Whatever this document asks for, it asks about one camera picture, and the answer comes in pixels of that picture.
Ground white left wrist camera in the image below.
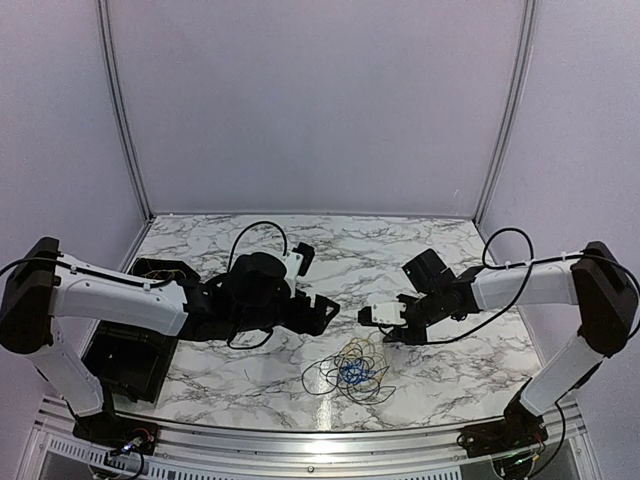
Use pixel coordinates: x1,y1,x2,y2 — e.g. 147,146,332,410
284,242,315,278

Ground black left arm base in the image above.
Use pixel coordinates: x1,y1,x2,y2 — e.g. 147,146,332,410
73,412,159,455

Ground blue cable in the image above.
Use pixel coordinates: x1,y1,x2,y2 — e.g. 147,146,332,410
337,358,374,387

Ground black cable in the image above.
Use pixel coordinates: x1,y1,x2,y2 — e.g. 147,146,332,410
301,354,398,405

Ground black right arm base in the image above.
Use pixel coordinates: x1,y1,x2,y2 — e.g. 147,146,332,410
457,399,548,458

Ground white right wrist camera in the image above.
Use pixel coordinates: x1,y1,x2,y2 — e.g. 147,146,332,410
357,301,407,328

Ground yellow cable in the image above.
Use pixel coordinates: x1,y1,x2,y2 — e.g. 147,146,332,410
329,335,394,396

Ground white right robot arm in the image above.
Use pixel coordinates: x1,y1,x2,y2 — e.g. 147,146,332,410
371,241,639,448

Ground black divided storage bin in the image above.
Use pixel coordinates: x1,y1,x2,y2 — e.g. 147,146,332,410
79,257,202,405

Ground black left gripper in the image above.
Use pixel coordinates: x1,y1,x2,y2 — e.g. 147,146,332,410
234,289,340,336

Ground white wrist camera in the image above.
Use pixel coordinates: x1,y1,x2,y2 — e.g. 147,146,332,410
284,242,315,278
357,301,407,328

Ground aluminium front table rail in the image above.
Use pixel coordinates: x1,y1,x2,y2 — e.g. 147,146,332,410
17,397,604,479

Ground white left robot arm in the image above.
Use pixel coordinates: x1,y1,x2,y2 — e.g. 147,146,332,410
1,237,340,445

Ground grey left frame post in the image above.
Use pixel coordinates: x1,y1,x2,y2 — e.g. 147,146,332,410
95,0,154,222

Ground grey corner frame post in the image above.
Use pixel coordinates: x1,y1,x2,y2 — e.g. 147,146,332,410
473,0,539,227

